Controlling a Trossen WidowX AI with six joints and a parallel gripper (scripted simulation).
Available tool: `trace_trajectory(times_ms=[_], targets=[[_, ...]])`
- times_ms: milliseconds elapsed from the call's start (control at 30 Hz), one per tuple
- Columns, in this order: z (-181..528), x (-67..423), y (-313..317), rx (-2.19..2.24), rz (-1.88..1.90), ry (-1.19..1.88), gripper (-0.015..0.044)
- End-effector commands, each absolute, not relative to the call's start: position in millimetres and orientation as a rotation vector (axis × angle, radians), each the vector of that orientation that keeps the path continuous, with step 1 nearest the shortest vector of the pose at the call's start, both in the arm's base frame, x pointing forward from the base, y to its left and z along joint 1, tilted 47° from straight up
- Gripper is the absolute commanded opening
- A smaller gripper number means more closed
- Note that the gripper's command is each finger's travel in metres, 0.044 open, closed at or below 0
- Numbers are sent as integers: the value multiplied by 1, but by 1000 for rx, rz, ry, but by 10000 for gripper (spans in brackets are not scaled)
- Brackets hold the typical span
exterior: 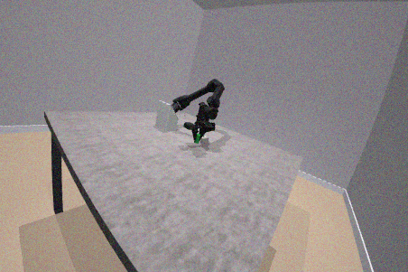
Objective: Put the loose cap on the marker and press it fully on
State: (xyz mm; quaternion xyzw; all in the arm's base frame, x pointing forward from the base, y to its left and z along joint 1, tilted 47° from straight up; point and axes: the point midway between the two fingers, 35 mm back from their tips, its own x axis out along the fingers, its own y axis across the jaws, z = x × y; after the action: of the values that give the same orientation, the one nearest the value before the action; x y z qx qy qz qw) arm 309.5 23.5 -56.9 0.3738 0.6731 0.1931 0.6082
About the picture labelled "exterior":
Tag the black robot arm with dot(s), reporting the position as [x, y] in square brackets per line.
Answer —
[210, 111]

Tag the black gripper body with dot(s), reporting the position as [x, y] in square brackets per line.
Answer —
[191, 126]

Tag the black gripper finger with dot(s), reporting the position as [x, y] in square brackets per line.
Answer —
[194, 132]
[201, 132]

